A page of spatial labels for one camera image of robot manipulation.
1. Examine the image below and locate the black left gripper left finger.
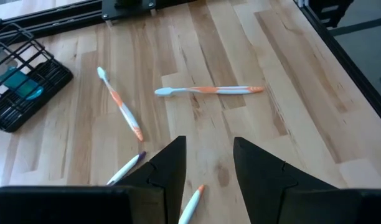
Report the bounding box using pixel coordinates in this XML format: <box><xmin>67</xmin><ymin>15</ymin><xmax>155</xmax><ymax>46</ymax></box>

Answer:
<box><xmin>0</xmin><ymin>135</ymin><xmax>187</xmax><ymax>224</ymax></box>

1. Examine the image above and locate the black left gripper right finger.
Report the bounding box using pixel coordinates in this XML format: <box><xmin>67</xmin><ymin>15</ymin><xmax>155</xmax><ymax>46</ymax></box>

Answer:
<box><xmin>233</xmin><ymin>136</ymin><xmax>381</xmax><ymax>224</ymax></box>

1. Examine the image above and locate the purple white toothbrush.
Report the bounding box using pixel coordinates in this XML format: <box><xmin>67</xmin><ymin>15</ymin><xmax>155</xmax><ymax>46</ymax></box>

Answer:
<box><xmin>106</xmin><ymin>151</ymin><xmax>147</xmax><ymax>187</ymax></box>

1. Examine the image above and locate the blue mouthwash bottle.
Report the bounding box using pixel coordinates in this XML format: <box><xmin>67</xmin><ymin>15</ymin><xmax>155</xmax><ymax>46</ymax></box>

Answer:
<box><xmin>2</xmin><ymin>70</ymin><xmax>44</xmax><ymax>101</ymax></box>
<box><xmin>0</xmin><ymin>46</ymin><xmax>19</xmax><ymax>85</ymax></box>

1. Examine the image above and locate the black wire basket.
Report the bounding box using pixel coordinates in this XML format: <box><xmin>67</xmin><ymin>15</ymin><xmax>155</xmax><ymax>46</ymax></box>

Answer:
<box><xmin>0</xmin><ymin>23</ymin><xmax>75</xmax><ymax>134</ymax></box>

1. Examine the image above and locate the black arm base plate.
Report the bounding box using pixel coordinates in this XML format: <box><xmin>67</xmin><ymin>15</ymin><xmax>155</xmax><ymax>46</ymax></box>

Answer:
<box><xmin>101</xmin><ymin>0</ymin><xmax>156</xmax><ymax>26</ymax></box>

